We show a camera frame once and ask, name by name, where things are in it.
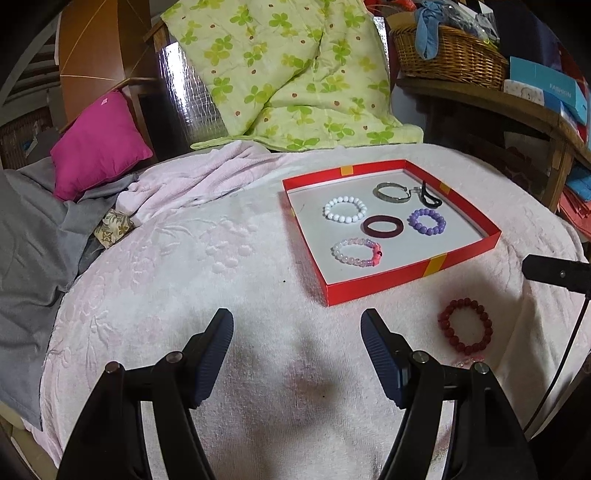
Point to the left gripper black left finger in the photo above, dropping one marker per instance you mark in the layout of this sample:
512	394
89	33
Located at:
203	356

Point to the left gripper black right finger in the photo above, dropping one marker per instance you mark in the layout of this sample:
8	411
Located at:
391	355

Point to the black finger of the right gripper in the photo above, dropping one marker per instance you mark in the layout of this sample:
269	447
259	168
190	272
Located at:
571	275

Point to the dark maroon bangle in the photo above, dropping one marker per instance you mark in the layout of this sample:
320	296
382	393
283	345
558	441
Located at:
383	226

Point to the wooden side table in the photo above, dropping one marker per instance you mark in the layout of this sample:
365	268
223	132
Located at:
474	119

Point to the red shallow box tray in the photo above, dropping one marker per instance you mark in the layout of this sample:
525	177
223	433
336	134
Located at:
442	228

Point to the small floral pouch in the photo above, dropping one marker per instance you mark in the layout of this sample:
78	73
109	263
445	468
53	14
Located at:
112	228

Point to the silver metal bangle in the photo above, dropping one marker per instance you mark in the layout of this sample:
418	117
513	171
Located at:
392	192

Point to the blue fashion box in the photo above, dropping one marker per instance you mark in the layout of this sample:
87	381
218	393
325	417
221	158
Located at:
563	87

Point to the grey bed sheet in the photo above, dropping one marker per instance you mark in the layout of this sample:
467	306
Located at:
46	243

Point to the magenta pillow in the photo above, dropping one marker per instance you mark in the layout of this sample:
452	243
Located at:
99	147

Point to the silver insulation foil sheet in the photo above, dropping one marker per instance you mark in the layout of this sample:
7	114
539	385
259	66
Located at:
194	114

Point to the wicker basket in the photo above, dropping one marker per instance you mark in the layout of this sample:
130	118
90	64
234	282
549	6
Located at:
461	58

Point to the woven rattan drawer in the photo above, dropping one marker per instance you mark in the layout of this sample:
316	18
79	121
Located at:
19	135

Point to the green clover pattern quilt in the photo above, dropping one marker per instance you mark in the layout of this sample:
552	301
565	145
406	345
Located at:
291	75

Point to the blue cloth in basket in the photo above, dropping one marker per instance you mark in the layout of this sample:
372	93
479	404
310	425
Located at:
429	16

